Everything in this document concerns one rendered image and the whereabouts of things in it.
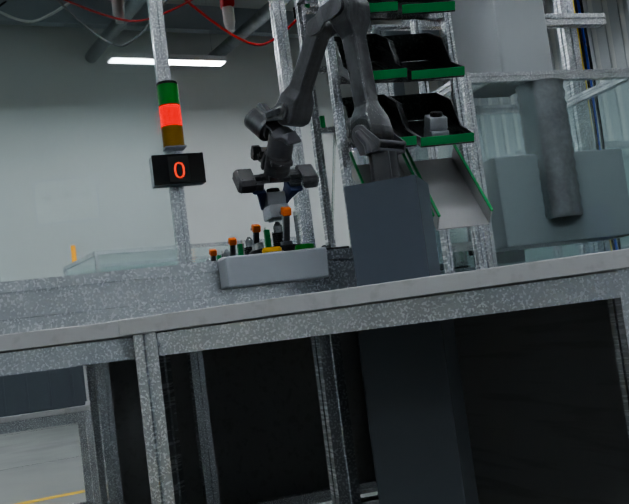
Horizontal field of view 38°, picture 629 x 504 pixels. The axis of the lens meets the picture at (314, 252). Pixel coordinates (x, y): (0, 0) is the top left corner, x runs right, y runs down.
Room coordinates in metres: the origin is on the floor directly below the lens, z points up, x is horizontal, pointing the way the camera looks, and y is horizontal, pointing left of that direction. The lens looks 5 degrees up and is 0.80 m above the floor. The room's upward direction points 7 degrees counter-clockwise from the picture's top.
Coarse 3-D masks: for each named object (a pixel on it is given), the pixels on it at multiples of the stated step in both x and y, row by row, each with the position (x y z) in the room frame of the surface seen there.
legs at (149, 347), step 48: (528, 288) 1.44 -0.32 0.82; (576, 288) 1.42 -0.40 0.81; (624, 288) 1.40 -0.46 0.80; (144, 336) 1.63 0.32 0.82; (192, 336) 1.60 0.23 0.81; (240, 336) 1.57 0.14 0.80; (288, 336) 1.55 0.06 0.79; (384, 336) 1.71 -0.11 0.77; (432, 336) 1.68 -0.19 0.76; (144, 384) 1.62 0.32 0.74; (384, 384) 1.71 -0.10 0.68; (432, 384) 1.69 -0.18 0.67; (144, 432) 1.63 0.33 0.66; (384, 432) 1.71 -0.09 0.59; (432, 432) 1.69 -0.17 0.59; (384, 480) 1.72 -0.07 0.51; (432, 480) 1.69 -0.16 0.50
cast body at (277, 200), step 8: (272, 192) 2.05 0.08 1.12; (280, 192) 2.05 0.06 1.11; (272, 200) 2.05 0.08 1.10; (280, 200) 2.05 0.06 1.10; (264, 208) 2.07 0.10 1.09; (272, 208) 2.03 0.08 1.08; (280, 208) 2.04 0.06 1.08; (264, 216) 2.08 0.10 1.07; (272, 216) 2.03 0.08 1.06; (280, 216) 2.04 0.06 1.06
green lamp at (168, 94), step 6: (162, 84) 2.09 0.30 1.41; (168, 84) 2.09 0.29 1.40; (174, 84) 2.10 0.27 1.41; (162, 90) 2.09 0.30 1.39; (168, 90) 2.09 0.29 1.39; (174, 90) 2.10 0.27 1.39; (162, 96) 2.09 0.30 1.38; (168, 96) 2.09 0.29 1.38; (174, 96) 2.10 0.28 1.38; (162, 102) 2.10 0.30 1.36; (168, 102) 2.09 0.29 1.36; (174, 102) 2.10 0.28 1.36
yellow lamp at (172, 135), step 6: (168, 126) 2.09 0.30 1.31; (174, 126) 2.09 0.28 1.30; (180, 126) 2.11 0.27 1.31; (162, 132) 2.10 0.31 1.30; (168, 132) 2.09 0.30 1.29; (174, 132) 2.09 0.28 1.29; (180, 132) 2.10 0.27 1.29; (162, 138) 2.11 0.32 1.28; (168, 138) 2.09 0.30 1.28; (174, 138) 2.09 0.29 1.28; (180, 138) 2.10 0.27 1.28; (168, 144) 2.09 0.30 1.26; (174, 144) 2.09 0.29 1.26; (180, 144) 2.10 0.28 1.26
